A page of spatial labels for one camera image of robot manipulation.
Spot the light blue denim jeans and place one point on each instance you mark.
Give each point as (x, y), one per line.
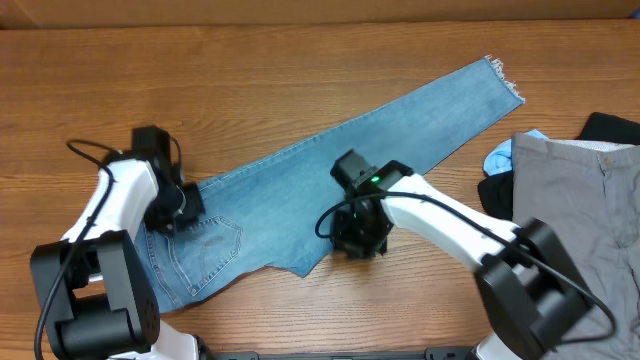
(269, 213)

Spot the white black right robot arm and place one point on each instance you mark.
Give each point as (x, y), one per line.
(531, 289)

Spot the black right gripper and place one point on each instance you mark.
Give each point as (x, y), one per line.
(342, 241)

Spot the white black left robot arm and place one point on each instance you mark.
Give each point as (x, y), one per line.
(95, 298)

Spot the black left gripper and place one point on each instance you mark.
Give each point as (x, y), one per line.
(197, 206)

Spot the light blue cloth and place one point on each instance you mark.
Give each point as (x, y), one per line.
(500, 159)

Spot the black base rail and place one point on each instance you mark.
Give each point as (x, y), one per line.
(432, 353)

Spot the black garment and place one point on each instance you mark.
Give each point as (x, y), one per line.
(496, 192)

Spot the grey trousers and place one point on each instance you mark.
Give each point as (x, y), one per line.
(588, 192)

